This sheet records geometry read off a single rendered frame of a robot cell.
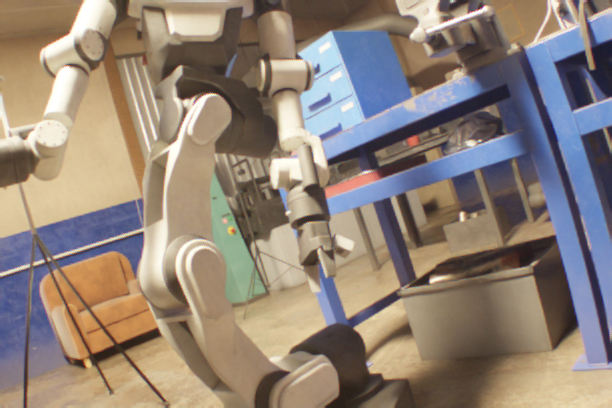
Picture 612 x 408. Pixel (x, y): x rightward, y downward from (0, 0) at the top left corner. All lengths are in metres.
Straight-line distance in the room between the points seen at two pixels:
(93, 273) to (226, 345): 3.86
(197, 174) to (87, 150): 4.52
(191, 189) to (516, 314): 1.05
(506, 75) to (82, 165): 4.71
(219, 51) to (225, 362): 0.69
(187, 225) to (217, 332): 0.22
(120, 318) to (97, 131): 2.12
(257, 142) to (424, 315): 0.90
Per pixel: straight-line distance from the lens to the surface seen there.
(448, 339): 1.82
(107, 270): 4.91
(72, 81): 1.11
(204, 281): 0.99
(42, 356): 5.17
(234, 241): 4.86
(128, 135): 5.71
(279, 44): 1.30
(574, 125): 1.30
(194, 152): 1.08
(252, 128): 1.23
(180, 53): 1.21
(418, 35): 1.20
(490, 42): 1.38
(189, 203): 1.07
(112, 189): 5.53
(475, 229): 3.74
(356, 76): 1.93
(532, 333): 1.66
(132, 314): 4.57
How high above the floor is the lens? 0.66
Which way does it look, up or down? level
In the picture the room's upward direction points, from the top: 19 degrees counter-clockwise
